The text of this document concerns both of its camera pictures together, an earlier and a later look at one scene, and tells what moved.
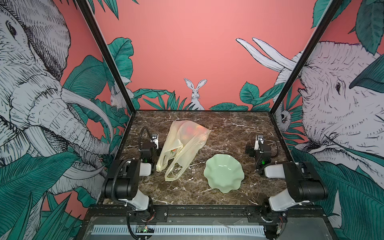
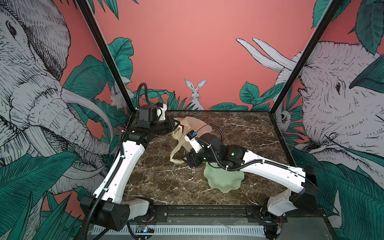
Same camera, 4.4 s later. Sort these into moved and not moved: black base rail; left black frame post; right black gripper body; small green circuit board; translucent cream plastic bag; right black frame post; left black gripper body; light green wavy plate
Moved: left black gripper body; translucent cream plastic bag; right black gripper body
Not moved: black base rail; left black frame post; small green circuit board; light green wavy plate; right black frame post
